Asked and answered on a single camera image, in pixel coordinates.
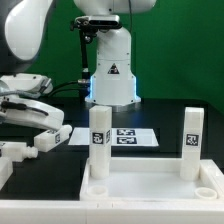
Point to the white left border block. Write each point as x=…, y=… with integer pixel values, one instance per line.
x=6, y=170

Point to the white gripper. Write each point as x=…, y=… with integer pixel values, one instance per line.
x=31, y=113

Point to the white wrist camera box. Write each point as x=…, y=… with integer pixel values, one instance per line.
x=27, y=85

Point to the white fiducial marker sheet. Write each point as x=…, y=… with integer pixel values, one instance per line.
x=120, y=137

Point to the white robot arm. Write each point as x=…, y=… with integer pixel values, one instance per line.
x=22, y=25

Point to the black camera on stand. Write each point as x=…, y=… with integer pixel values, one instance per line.
x=88, y=27

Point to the white desk tabletop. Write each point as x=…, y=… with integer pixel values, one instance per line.
x=152, y=179

